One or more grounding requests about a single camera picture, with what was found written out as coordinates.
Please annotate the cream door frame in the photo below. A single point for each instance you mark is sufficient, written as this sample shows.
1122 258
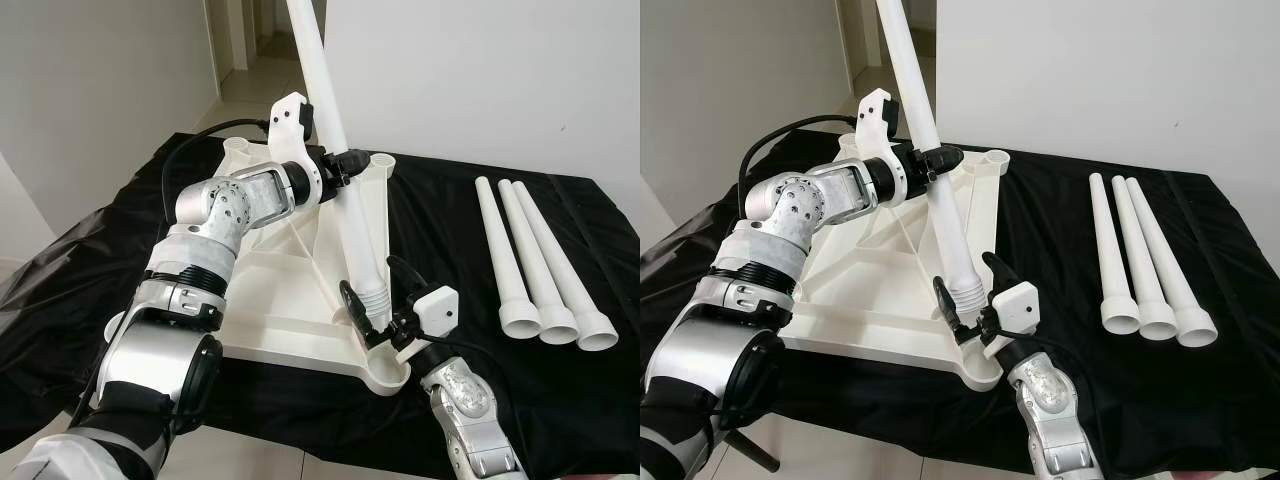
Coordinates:
248 35
848 30

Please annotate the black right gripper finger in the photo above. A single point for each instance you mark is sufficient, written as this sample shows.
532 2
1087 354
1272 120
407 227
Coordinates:
352 305
1000 270
405 275
945 300

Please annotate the black table cloth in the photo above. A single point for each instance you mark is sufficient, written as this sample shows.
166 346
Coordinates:
1180 400
560 400

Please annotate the black metal table leg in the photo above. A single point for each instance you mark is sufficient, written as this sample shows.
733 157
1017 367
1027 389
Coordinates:
750 452

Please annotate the white plastic table top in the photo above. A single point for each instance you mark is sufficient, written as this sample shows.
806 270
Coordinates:
890 290
290 290

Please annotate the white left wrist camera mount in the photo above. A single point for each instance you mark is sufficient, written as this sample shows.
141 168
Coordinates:
875 115
285 125

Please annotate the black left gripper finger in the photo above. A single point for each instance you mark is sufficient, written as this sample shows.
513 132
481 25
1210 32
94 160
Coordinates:
952 155
362 158
345 180
935 177

